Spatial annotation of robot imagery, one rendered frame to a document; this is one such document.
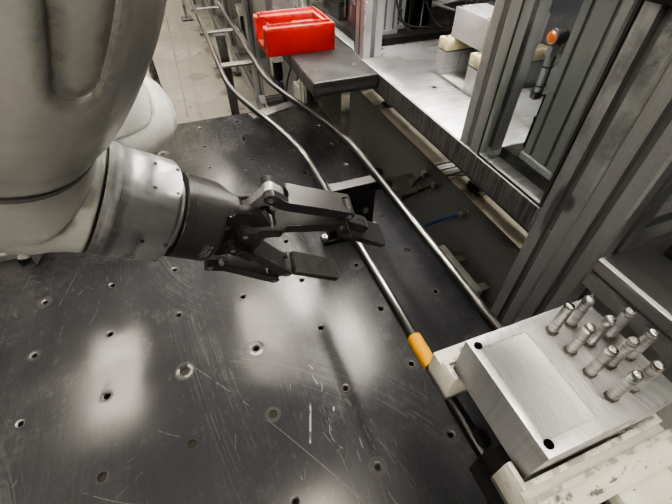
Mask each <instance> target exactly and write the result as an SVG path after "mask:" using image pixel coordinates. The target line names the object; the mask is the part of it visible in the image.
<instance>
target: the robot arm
mask: <svg viewBox="0 0 672 504"><path fill-rule="evenodd" d="M166 3H167V0H0V263H3V262H5V261H9V260H12V259H17V260H18V263H19V264H20V265H21V266H22V267H24V268H30V267H34V266H36V265H37V264H38V263H39V261H40V259H41V257H42V256H43V254H44V253H51V252H73V253H85V254H89V255H91V256H108V257H116V258H123V259H131V260H139V261H146V262H156V261H157V260H159V259H160V258H161V257H162V256H163V255H164V256H169V257H177V258H183V259H190V260H197V261H204V269H205V270H208V271H225V272H230V273H234V274H238V275H242V276H246V277H250V278H255V279H259V280H263V281H267V282H271V283H275V282H278V281H279V277H280V276H285V277H286V276H290V275H291V274H293V275H299V276H306V277H313V278H320V279H327V280H333V281H336V280H337V279H338V278H339V275H338V271H337V267H336V264H335V260H334V259H332V258H327V257H322V256H317V255H312V254H306V253H301V252H296V251H291V252H290V253H289V257H290V259H289V257H288V251H287V250H286V253H285V251H284V252H281V251H280V250H278V249H276V248H275V247H273V246H272V245H270V244H268V243H267V242H265V241H264V239H265V238H270V237H281V236H282V235H283V233H289V232H315V231H337V233H338V237H340V238H345V239H349V240H353V241H357V242H361V243H365V244H369V245H373V246H377V247H383V246H385V245H386V242H385V239H384V236H383V234H382V231H381V228H380V225H379V224H377V223H374V222H371V221H368V220H366V218H365V217H364V216H361V215H357V214H354V210H353V207H352V204H351V201H350V197H349V195H347V194H343V193H337V192H332V191H326V190H321V189H316V188H310V187H305V186H299V185H294V184H288V183H284V182H282V181H280V180H278V179H277V178H275V177H273V176H271V175H264V176H262V177H261V179H260V182H261V187H260V188H259V189H258V190H257V191H255V192H254V193H253V194H252V195H251V194H233V193H231V192H229V191H228V190H227V189H226V188H224V187H223V186H222V185H221V184H220V183H218V182H216V181H212V180H209V179H205V178H202V177H199V176H195V175H192V174H189V173H185V172H181V169H180V168H179V166H178V164H177V163H176V162H175V161H173V160H170V159H167V158H164V157H161V156H157V155H154V154H155V153H157V152H158V151H159V150H161V149H162V148H163V147H164V146H165V145H166V144H167V143H168V142H169V141H170V140H171V139H172V138H173V137H174V134H175V131H176V129H177V117H176V112H175V109H174V106H173V104H172V102H171V100H170V98H169V96H168V95H167V93H166V92H165V91H164V90H163V89H162V88H161V86H160V85H159V84H158V83H157V82H155V81H154V80H152V79H150V78H149V77H147V76H146V74H147V71H148V69H149V66H150V63H151V60H152V58H153V55H154V52H155V49H156V46H157V43H158V40H159V36H160V32H161V28H162V24H163V19H164V15H165V9H166ZM269 214H271V215H272V219H273V224H274V227H271V220H270V216H269ZM266 268H268V273H267V272H266Z"/></svg>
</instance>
